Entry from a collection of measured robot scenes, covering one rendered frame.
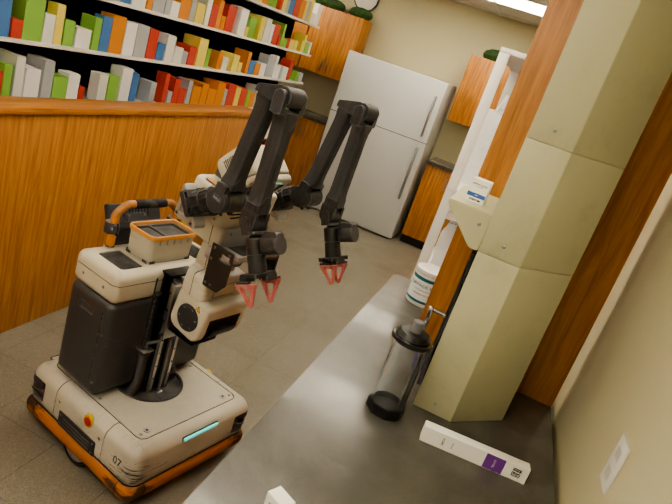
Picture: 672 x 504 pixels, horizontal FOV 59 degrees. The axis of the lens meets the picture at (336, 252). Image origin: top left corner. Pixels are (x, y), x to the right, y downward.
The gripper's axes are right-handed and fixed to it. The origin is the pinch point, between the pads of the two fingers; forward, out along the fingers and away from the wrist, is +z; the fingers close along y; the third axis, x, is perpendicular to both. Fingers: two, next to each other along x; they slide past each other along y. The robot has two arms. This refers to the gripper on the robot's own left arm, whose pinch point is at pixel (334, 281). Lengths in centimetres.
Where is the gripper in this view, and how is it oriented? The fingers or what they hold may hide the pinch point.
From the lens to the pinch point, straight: 215.5
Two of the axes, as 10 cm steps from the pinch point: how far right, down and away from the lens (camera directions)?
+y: 5.7, -1.1, 8.2
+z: 0.6, 9.9, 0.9
